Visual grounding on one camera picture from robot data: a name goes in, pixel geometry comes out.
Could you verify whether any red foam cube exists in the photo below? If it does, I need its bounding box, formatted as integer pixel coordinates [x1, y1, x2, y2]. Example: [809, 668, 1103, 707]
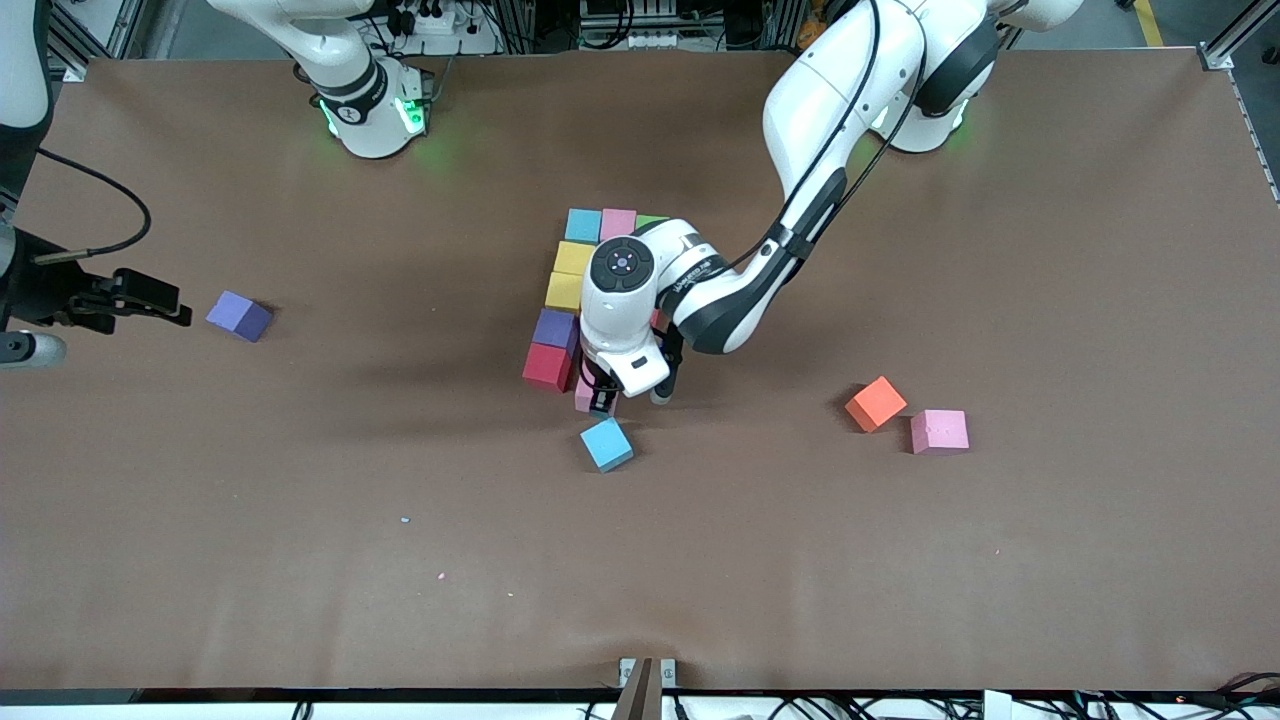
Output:
[521, 342, 578, 394]

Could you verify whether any purple foam cube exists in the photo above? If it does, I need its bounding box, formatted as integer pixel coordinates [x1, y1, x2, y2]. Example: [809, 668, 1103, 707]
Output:
[531, 308, 582, 352]
[205, 290, 274, 344]

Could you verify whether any orange foam cube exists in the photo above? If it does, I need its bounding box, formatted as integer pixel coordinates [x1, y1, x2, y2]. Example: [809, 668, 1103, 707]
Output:
[844, 375, 909, 434]

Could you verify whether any white electronic device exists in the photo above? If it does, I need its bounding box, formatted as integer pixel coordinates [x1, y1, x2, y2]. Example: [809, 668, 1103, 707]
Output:
[578, 0, 683, 51]

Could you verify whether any white power strip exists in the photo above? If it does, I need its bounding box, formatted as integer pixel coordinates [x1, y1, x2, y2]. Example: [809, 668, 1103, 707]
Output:
[383, 0, 473, 37]

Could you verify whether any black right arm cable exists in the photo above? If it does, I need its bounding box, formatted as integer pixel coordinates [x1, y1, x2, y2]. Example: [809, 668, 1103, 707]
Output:
[33, 147, 152, 265]

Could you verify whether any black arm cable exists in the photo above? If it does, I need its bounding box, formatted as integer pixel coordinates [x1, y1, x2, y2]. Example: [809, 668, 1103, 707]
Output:
[730, 0, 926, 276]
[33, 147, 152, 265]

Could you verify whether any aluminium frame profile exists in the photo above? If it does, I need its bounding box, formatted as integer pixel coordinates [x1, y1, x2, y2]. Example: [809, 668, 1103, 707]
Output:
[1198, 0, 1280, 206]
[48, 0, 136, 83]

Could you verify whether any grey metal bracket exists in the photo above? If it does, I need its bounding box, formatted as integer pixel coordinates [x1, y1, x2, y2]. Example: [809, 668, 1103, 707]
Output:
[618, 657, 678, 720]

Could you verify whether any aluminium frame post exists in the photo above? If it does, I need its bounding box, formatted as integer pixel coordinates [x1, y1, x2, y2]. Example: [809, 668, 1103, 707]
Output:
[757, 0, 807, 51]
[497, 0, 541, 53]

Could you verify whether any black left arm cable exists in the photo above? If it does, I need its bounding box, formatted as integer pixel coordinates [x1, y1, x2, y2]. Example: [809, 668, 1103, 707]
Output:
[730, 0, 926, 276]

